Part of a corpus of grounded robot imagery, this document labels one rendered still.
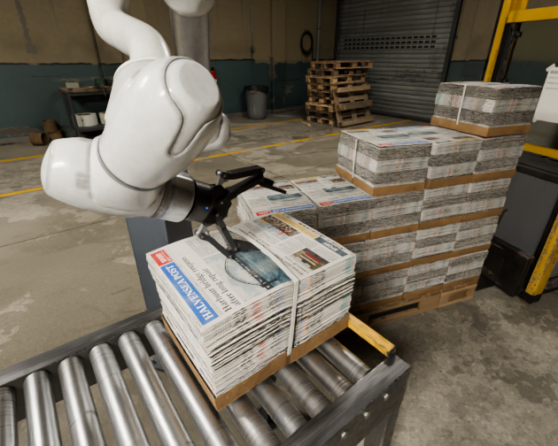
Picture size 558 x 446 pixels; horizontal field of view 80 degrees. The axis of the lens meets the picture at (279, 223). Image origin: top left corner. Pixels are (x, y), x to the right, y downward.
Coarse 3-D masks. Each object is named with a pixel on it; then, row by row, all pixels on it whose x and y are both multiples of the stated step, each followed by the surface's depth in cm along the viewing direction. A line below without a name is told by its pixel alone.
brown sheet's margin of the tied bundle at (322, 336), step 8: (344, 320) 81; (328, 328) 78; (336, 328) 81; (344, 328) 83; (320, 336) 77; (328, 336) 80; (304, 344) 74; (312, 344) 76; (320, 344) 79; (304, 352) 76
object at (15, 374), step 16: (160, 304) 92; (128, 320) 87; (144, 320) 87; (160, 320) 89; (96, 336) 82; (112, 336) 82; (144, 336) 87; (48, 352) 78; (64, 352) 78; (80, 352) 78; (16, 368) 74; (32, 368) 74; (48, 368) 75; (0, 384) 70; (16, 384) 72; (16, 400) 73
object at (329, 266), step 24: (264, 216) 89; (288, 216) 90; (264, 240) 79; (288, 240) 78; (312, 240) 78; (312, 264) 70; (336, 264) 70; (312, 288) 68; (336, 288) 74; (312, 312) 72; (336, 312) 79; (312, 336) 76
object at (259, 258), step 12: (240, 252) 73; (252, 252) 73; (264, 252) 74; (252, 264) 69; (264, 264) 69; (276, 264) 69; (288, 264) 70; (276, 276) 65; (288, 276) 66; (300, 276) 66; (288, 288) 63; (300, 288) 66; (288, 300) 65; (300, 300) 67; (288, 312) 67; (300, 312) 69; (288, 324) 68; (288, 336) 70
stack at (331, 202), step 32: (256, 192) 160; (288, 192) 160; (320, 192) 160; (352, 192) 160; (416, 192) 161; (448, 192) 168; (320, 224) 150; (352, 224) 156; (384, 224) 163; (384, 256) 172; (416, 256) 180; (384, 288) 183; (416, 288) 194; (384, 320) 196
